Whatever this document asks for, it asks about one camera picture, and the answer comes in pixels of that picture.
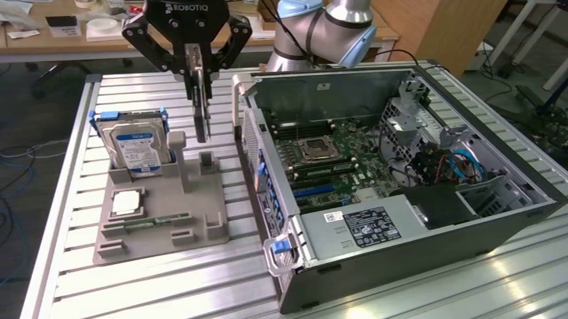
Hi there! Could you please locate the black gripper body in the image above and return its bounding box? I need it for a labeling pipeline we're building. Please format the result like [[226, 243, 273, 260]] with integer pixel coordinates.
[[144, 0, 231, 56]]

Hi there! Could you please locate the graphics card with black cooler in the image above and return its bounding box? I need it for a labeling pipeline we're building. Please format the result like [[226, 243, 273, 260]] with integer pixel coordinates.
[[183, 43, 212, 144]]

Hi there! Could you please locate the white paper stack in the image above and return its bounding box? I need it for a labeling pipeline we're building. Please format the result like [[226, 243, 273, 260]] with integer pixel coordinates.
[[250, 16, 279, 41]]

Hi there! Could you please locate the white round holder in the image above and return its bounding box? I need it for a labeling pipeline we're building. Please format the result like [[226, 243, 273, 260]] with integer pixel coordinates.
[[85, 18, 128, 43]]

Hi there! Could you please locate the brown cardboard box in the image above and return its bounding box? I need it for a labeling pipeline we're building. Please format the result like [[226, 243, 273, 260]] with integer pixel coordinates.
[[259, 0, 279, 23]]

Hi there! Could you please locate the white box with black lid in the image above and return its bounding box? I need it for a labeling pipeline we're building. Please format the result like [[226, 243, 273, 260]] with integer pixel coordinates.
[[45, 15, 81, 38]]

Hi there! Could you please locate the wooden desk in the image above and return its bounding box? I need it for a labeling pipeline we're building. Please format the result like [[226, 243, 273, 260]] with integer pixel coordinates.
[[0, 0, 402, 64]]

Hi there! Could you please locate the black office chair base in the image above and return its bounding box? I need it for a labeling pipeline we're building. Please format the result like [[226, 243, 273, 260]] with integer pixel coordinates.
[[25, 59, 134, 99]]

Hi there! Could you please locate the clear plastic bag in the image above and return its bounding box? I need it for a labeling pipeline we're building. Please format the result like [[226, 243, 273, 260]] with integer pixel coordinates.
[[0, 1, 44, 29]]

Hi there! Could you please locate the hard disk with blue rails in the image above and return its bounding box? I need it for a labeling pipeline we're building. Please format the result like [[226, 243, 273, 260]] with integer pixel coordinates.
[[89, 108, 172, 180]]

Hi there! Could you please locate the silver CPU socket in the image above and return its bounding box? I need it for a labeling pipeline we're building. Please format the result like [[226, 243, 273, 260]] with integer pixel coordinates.
[[299, 136, 338, 165]]

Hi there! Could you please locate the green motherboard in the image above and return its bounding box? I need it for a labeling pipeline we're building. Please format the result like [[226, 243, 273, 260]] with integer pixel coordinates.
[[260, 109, 418, 213]]

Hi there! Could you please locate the green RAM stick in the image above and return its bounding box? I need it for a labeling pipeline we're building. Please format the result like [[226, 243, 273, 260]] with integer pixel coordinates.
[[291, 163, 357, 177], [121, 214, 190, 230]]

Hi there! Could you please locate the silver disk bay cage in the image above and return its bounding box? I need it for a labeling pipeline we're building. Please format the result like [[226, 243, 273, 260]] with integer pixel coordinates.
[[379, 79, 452, 160]]

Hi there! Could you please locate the black long expansion slot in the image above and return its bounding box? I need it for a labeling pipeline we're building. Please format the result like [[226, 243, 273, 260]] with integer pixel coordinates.
[[290, 177, 334, 188]]

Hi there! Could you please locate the silver CPU chip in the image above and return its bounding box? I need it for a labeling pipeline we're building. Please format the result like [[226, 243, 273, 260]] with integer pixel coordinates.
[[109, 193, 142, 213]]

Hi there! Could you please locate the blue expansion slot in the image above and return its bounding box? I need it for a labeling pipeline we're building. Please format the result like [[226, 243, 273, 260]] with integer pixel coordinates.
[[291, 185, 337, 197]]

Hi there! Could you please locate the black printed label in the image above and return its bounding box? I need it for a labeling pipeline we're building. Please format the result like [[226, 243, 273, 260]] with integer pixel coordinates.
[[258, 192, 277, 232]]

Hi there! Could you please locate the grey parts rack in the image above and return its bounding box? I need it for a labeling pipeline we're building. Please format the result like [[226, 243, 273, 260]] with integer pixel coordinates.
[[91, 130, 231, 266]]

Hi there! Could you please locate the grey power supply unit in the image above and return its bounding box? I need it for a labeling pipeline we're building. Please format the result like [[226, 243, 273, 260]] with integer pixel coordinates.
[[290, 194, 432, 266]]

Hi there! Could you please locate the black floor stand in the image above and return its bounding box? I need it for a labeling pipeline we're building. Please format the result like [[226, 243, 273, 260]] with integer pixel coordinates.
[[513, 84, 568, 147]]

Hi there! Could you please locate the black open PC case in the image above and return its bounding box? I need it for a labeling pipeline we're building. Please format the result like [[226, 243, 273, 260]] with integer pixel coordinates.
[[231, 59, 568, 315]]

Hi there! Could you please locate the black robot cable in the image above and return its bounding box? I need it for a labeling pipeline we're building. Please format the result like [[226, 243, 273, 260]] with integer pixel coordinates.
[[260, 0, 313, 58]]

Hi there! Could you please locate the thin black cable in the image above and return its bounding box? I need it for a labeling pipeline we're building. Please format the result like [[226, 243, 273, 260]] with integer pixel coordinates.
[[374, 49, 449, 72]]

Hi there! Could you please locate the white floor cable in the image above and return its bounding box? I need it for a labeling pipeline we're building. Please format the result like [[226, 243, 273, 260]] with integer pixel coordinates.
[[0, 138, 67, 159]]

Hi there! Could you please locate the red wire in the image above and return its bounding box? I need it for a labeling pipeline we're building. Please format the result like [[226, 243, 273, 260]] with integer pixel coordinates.
[[432, 154, 449, 182]]

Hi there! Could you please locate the blue wire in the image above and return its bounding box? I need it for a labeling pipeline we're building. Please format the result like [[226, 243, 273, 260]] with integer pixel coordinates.
[[445, 149, 485, 184]]

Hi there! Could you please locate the blue floor cable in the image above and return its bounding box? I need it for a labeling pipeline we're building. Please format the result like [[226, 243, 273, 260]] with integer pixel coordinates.
[[0, 156, 36, 286]]

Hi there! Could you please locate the white table frame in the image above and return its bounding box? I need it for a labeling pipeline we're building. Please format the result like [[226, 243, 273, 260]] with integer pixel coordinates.
[[488, 0, 568, 90]]

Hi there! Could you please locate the silver bay bracket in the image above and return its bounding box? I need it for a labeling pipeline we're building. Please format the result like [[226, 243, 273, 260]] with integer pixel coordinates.
[[454, 174, 536, 220]]

